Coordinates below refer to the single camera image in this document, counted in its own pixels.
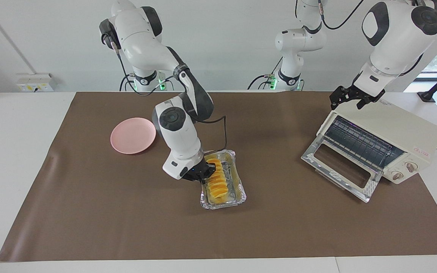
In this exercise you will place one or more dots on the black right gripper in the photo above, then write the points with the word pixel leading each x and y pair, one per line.
pixel 194 173

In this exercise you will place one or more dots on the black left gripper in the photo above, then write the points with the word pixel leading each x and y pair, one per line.
pixel 355 93

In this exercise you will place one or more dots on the golden sliced bread loaf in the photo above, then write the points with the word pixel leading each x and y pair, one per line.
pixel 218 187

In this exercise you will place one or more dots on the aluminium foil tray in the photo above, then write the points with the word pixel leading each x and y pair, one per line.
pixel 236 185

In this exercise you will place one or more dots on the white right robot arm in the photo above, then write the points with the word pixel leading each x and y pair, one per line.
pixel 139 34

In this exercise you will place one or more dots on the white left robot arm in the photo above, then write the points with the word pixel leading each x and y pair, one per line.
pixel 393 38

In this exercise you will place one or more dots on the white toaster oven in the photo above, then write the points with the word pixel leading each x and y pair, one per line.
pixel 404 129

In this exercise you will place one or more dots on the beige oven control knob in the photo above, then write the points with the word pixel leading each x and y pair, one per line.
pixel 396 175
pixel 411 167

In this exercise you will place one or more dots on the brown table mat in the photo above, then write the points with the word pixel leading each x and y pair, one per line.
pixel 218 227

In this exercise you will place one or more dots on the pink round plate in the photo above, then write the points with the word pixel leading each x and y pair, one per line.
pixel 133 135

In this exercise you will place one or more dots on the white power strip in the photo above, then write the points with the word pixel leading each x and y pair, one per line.
pixel 34 83

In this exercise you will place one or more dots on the glass oven door metal frame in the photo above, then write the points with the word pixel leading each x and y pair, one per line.
pixel 340 167

